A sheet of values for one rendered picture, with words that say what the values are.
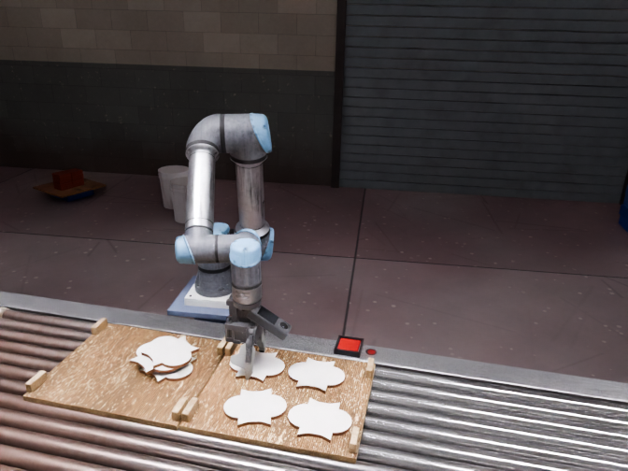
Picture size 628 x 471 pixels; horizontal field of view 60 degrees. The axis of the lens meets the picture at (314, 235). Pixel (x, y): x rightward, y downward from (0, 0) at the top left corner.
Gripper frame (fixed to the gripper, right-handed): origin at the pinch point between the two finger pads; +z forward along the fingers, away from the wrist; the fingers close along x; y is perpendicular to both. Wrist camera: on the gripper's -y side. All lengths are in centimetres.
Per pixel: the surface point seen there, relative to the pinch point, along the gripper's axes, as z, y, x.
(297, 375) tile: -0.4, -11.7, 2.0
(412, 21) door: -81, -6, -468
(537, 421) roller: 3, -71, 1
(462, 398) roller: 3, -54, -3
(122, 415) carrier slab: 0.4, 24.4, 25.6
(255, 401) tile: -0.5, -4.5, 14.4
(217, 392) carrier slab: 0.5, 6.2, 12.7
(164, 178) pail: 62, 209, -341
